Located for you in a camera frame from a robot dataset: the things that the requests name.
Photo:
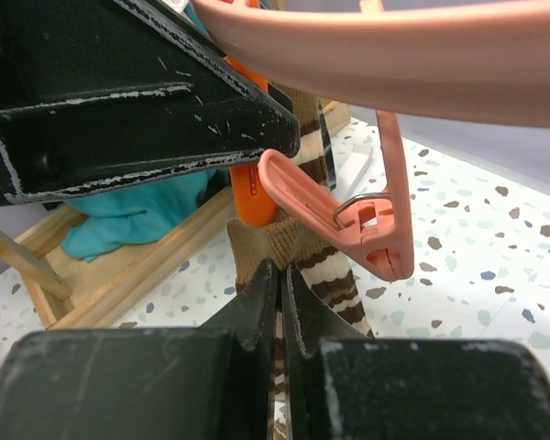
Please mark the pink round clip hanger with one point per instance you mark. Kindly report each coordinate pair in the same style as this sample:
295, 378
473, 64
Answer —
486, 63

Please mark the orange clothes peg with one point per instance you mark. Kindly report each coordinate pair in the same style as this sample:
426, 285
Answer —
254, 206

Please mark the white metal clothes rail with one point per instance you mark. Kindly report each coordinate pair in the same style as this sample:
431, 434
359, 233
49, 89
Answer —
353, 144

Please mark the wooden clothes rack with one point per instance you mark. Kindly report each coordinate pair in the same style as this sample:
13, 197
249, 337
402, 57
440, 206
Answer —
69, 293

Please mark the pink clothes peg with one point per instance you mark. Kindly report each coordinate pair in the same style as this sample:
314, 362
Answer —
374, 228

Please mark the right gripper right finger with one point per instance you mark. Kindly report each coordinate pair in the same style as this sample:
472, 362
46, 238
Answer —
344, 385

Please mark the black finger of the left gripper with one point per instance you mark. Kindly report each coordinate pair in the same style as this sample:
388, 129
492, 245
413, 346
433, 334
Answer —
100, 95

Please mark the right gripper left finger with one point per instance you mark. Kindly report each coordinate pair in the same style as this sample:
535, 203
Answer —
208, 382

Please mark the brown striped sock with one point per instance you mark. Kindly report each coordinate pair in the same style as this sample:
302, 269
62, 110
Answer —
324, 269
310, 157

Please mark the teal cloth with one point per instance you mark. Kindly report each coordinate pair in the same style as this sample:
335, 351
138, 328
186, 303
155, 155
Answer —
135, 215

